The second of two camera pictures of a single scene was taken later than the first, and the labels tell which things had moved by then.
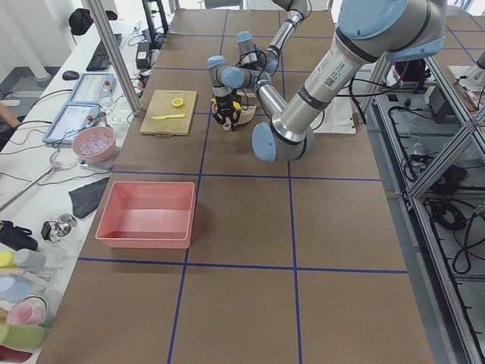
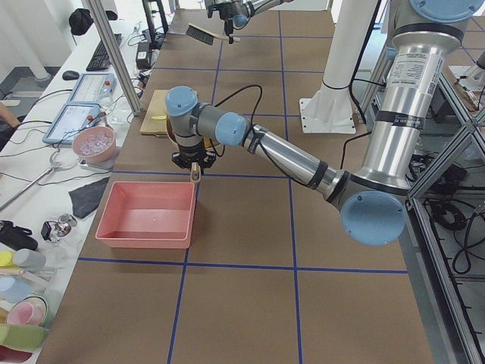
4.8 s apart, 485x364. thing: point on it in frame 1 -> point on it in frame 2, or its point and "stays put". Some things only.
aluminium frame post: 115,56 stays put
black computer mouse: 70,75 stays put
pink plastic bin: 148,214 stays put
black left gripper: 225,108 -> 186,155
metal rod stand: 59,160 stays put
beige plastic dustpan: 245,116 -> 195,172
